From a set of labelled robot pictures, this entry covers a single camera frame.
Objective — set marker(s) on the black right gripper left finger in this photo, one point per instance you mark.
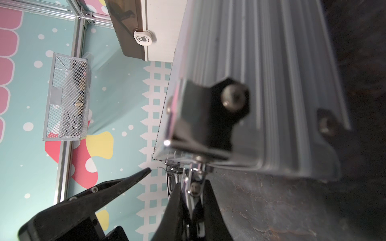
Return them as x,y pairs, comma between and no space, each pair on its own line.
74,219

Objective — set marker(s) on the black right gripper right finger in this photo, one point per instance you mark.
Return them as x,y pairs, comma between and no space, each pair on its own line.
206,223

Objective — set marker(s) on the silver aluminium poker case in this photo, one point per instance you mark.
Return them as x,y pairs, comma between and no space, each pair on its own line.
254,86

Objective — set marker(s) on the white box lock latch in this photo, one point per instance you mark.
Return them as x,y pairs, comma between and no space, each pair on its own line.
144,38

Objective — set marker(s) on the white storage box brown lid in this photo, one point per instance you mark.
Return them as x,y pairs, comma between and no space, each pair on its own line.
162,18

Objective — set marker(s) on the white wire wall basket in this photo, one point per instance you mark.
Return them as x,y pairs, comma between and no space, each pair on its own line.
67,108

